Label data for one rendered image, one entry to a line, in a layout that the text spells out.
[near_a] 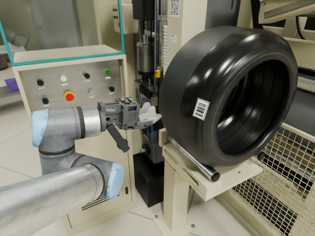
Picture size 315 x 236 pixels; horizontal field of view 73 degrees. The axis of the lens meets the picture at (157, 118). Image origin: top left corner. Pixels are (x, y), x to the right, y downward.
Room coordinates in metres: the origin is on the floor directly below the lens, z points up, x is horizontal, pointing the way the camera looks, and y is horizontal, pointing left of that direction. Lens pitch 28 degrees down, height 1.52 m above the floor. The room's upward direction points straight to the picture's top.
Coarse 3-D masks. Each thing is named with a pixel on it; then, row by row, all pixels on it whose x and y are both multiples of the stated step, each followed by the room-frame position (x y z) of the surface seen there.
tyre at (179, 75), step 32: (224, 32) 0.78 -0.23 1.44; (256, 32) 0.73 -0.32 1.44; (192, 64) 0.70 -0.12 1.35; (224, 64) 0.64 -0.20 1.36; (256, 64) 0.66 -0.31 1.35; (288, 64) 0.75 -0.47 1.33; (160, 96) 0.77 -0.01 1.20; (192, 96) 0.62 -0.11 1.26; (224, 96) 0.61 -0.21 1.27; (256, 96) 0.98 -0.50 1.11; (288, 96) 0.79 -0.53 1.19; (192, 128) 0.60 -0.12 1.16; (224, 128) 0.96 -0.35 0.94; (256, 128) 0.88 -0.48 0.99; (224, 160) 0.64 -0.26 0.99
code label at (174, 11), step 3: (171, 0) 1.07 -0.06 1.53; (174, 0) 1.04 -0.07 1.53; (177, 0) 1.03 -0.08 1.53; (171, 3) 1.07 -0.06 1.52; (174, 3) 1.04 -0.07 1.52; (177, 3) 1.02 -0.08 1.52; (171, 6) 1.07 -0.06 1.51; (174, 6) 1.04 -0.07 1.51; (177, 6) 1.02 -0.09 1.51; (171, 9) 1.07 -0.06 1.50; (174, 9) 1.04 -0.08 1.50; (177, 9) 1.02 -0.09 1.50; (171, 12) 1.06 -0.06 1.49; (174, 12) 1.04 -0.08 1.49; (177, 12) 1.02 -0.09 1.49; (171, 15) 1.06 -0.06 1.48; (174, 15) 1.04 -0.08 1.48; (177, 15) 1.02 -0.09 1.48
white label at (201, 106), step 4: (200, 100) 0.60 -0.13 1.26; (196, 104) 0.60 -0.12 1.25; (200, 104) 0.59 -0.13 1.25; (204, 104) 0.59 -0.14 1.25; (208, 104) 0.58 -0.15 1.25; (196, 108) 0.60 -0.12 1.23; (200, 108) 0.59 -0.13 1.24; (204, 108) 0.58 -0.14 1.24; (196, 112) 0.59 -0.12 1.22; (200, 112) 0.59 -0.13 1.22; (204, 112) 0.58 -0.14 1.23; (196, 116) 0.59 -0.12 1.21; (200, 116) 0.58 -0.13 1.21; (204, 116) 0.58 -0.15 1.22
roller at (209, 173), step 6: (168, 138) 0.92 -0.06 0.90; (174, 144) 0.87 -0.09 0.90; (180, 150) 0.82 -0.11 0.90; (186, 156) 0.78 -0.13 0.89; (192, 156) 0.75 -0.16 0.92; (192, 162) 0.74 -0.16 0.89; (198, 162) 0.71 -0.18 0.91; (198, 168) 0.70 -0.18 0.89; (204, 168) 0.68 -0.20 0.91; (210, 168) 0.67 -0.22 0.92; (210, 174) 0.64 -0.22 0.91; (216, 174) 0.64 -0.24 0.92; (216, 180) 0.64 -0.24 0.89
